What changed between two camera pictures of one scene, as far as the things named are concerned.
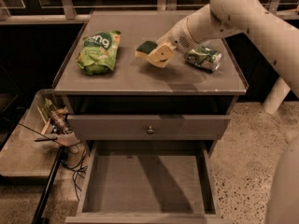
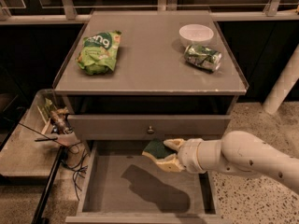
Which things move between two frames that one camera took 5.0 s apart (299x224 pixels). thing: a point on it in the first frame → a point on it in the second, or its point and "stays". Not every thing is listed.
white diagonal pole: (276, 96) stays
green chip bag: (98, 51) stays
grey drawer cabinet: (150, 119) stays
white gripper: (177, 38) → (189, 155)
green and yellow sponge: (145, 49) → (156, 148)
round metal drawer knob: (150, 131) stays
